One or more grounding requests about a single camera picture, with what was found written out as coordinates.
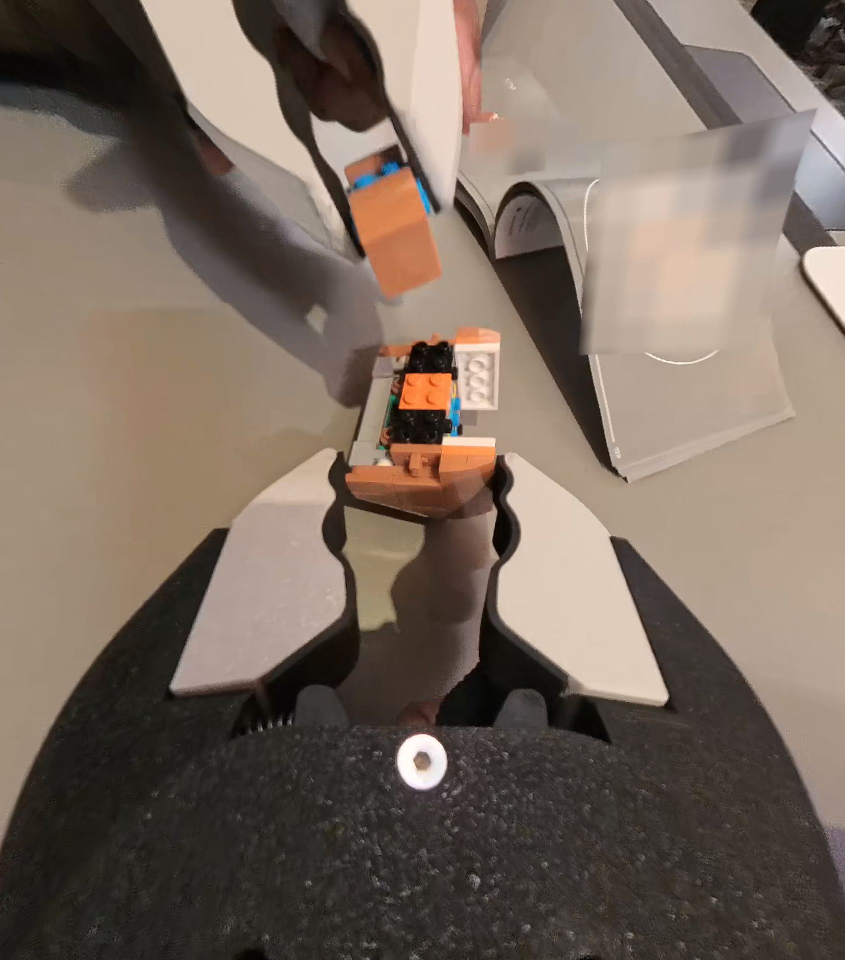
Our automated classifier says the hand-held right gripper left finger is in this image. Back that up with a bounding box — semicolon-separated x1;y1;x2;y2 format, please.
169;448;361;700

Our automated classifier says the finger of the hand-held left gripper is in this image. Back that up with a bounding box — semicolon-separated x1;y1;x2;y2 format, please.
346;0;465;219
139;0;365;262

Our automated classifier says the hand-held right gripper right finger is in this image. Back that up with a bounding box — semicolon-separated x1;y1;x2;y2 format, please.
484;451;671;710

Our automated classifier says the brown white blue brick assembly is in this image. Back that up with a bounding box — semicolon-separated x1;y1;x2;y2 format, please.
343;150;445;301

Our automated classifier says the white instruction booklet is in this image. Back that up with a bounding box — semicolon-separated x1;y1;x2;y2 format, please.
456;112;817;483

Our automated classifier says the brown brick model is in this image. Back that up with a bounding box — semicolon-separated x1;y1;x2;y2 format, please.
345;326;505;522

